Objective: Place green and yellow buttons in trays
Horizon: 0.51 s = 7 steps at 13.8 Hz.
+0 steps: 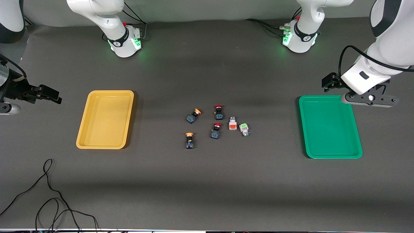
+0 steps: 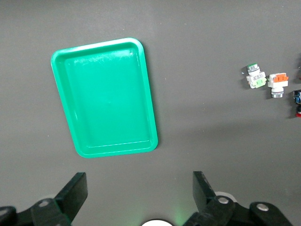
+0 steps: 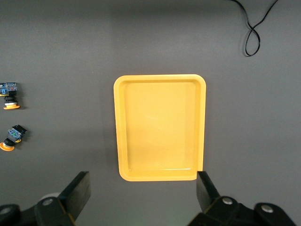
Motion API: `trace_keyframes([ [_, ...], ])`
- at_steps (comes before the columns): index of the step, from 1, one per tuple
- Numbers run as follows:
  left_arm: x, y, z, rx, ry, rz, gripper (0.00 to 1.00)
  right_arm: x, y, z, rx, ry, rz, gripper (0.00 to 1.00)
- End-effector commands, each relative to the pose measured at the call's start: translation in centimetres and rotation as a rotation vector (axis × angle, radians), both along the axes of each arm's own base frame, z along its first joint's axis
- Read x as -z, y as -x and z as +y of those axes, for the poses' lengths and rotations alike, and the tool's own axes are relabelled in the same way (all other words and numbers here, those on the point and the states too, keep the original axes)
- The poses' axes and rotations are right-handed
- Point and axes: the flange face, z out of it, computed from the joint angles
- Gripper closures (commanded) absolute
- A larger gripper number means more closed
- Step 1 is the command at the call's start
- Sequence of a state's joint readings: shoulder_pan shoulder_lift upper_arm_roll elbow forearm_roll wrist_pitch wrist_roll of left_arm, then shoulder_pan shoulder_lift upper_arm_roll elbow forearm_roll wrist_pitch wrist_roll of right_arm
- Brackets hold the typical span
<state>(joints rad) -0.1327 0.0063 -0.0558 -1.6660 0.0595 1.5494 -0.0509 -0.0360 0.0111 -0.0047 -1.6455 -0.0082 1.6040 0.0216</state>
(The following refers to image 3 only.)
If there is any black cable with loop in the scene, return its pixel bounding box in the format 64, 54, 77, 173
231, 0, 279, 57

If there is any yellow push button green terminal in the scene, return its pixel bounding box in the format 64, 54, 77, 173
0, 124, 28, 153

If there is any yellow push button blue terminal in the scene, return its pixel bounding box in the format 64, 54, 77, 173
0, 81, 21, 111

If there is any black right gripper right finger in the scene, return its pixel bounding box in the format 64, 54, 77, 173
190, 171, 241, 226

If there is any yellow plastic tray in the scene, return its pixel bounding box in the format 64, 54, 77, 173
113, 74, 207, 182

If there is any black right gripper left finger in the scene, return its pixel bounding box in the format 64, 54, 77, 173
35, 171, 92, 226

